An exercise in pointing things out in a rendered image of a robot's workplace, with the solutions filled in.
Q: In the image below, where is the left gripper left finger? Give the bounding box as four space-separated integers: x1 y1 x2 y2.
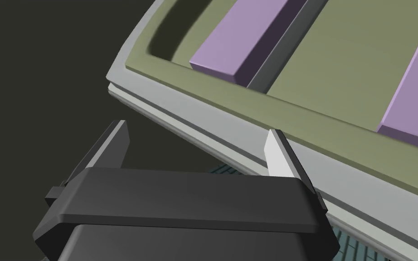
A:
62 120 130 186

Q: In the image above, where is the grey and olive furniture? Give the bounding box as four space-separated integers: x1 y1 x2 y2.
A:
105 0 418 261

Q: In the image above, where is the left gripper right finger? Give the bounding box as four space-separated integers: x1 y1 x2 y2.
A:
264 129 329 214

